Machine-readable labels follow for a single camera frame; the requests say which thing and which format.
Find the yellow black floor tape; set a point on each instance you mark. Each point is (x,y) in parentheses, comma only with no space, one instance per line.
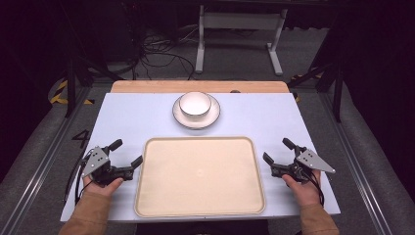
(305,76)
(58,93)

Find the beige rectangular tray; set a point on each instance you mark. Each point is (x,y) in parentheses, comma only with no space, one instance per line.
(200,178)

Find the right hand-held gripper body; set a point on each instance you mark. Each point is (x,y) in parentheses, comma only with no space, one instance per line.
(313,161)

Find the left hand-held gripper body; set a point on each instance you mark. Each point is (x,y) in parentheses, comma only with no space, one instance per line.
(98,161)

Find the black tripod stand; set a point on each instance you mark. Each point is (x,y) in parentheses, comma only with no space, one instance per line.
(336,88)
(71,81)

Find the metal floor rail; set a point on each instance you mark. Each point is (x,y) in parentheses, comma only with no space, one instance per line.
(42,163)
(357,166)

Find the white plate with dark rim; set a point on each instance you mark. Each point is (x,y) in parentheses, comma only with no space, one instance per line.
(195,123)

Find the pale blue table mat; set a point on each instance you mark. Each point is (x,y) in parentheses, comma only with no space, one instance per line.
(137,114)

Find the white bowl with dark rim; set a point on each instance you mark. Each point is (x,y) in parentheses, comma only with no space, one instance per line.
(195,103)

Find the person's left hand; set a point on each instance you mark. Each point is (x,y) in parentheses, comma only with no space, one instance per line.
(101,189)

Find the person's right hand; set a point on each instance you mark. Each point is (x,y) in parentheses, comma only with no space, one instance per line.
(305,192)

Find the white metal stand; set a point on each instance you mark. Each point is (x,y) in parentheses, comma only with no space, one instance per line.
(239,21)

